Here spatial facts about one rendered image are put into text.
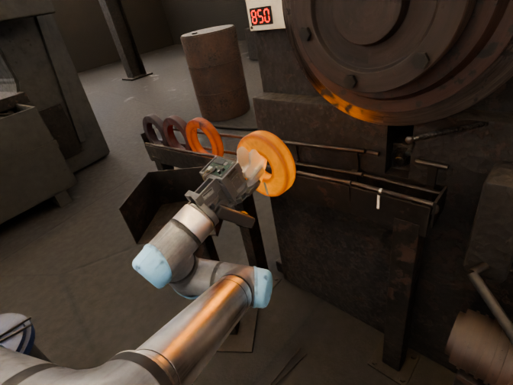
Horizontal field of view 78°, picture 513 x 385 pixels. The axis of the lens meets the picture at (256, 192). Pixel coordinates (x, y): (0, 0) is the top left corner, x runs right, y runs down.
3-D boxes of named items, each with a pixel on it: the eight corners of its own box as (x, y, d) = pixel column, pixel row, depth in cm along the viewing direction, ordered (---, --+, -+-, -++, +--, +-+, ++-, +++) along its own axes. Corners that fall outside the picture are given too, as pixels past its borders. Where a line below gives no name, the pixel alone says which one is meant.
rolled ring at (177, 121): (180, 118, 124) (187, 115, 126) (156, 117, 137) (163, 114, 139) (195, 160, 133) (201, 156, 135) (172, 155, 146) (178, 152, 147)
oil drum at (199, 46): (227, 101, 408) (210, 25, 360) (261, 105, 371) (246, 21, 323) (191, 118, 375) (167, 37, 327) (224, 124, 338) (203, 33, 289)
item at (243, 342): (204, 307, 144) (147, 171, 105) (260, 307, 138) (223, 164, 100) (190, 351, 127) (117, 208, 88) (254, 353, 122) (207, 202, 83)
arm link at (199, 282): (220, 308, 67) (203, 289, 58) (173, 298, 70) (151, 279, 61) (230, 273, 71) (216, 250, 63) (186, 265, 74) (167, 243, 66)
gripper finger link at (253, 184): (267, 168, 67) (242, 197, 64) (269, 173, 68) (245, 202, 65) (251, 163, 70) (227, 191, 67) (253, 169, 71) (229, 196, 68)
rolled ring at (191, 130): (179, 126, 127) (185, 122, 128) (200, 166, 132) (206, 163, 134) (201, 114, 112) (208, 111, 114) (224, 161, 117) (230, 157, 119)
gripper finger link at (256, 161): (269, 137, 67) (242, 166, 63) (277, 157, 71) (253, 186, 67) (258, 134, 69) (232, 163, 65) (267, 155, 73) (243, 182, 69)
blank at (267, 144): (238, 130, 76) (228, 134, 74) (288, 129, 65) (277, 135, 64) (255, 186, 83) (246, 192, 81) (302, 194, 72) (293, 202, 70)
